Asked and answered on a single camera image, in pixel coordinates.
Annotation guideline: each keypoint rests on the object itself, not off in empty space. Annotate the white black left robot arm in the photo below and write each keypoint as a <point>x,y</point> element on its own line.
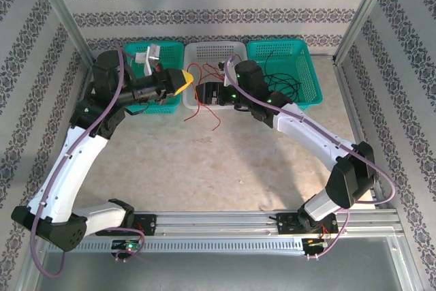
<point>71,168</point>

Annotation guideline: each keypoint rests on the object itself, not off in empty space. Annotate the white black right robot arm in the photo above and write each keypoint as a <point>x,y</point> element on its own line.
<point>306,127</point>

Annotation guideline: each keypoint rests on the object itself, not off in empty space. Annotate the teal plastic basket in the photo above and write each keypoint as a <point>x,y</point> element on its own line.
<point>289,52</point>
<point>170,52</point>

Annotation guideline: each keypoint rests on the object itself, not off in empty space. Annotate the white plastic basket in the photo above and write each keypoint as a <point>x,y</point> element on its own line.
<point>211,52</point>

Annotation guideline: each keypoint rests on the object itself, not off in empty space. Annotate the small controller circuit board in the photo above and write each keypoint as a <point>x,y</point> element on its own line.
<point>315,242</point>
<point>127,245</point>

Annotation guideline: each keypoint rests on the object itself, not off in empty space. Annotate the aluminium table side rail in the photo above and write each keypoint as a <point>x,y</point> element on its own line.
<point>351,107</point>
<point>86,74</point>

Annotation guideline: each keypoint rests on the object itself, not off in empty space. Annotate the aluminium frame post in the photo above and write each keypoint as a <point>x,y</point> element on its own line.
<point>61,11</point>
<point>364,11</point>

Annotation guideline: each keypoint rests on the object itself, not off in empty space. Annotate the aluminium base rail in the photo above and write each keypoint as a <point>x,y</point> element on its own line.
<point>218,217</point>

